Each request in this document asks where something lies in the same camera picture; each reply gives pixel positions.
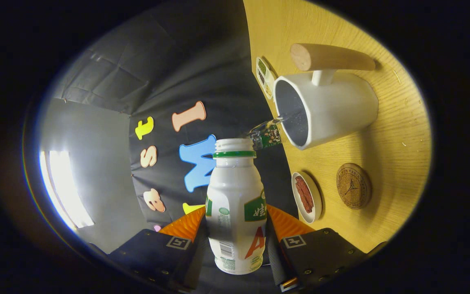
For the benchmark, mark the round cork coaster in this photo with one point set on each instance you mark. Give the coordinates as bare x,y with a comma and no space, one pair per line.
353,185

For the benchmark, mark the clear plastic water bottle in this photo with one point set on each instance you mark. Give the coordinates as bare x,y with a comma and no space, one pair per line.
267,136

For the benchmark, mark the brown sausage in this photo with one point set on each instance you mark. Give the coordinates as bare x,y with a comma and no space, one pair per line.
307,194
301,195

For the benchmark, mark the white divided tray with grains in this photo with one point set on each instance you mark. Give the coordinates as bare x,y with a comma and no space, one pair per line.
264,75

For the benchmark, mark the wooden table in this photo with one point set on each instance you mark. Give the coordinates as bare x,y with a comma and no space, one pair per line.
382,143

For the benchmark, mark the white juice bottle green label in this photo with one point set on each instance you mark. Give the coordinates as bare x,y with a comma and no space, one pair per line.
235,196

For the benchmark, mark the black backdrop cloth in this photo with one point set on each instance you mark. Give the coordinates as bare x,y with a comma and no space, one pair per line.
202,61

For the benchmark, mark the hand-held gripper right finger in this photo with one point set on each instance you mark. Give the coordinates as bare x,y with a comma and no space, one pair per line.
278,261

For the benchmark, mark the white round plate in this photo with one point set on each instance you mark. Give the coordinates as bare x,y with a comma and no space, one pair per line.
316,196

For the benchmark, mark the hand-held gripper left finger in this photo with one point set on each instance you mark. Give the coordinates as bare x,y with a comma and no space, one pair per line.
153,255

